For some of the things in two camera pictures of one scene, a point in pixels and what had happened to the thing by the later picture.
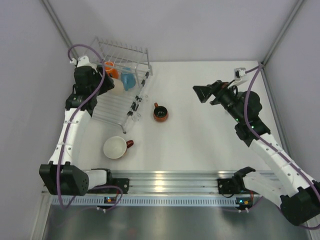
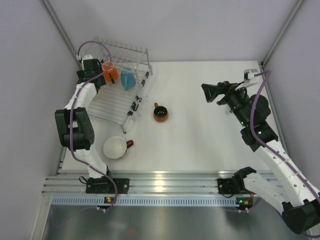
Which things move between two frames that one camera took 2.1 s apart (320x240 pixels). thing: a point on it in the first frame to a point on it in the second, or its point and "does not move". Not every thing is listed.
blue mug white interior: [128, 78] does not move
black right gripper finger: [203, 92] to [211, 95]
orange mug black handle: [113, 73] does not move
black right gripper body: [217, 92] does not move
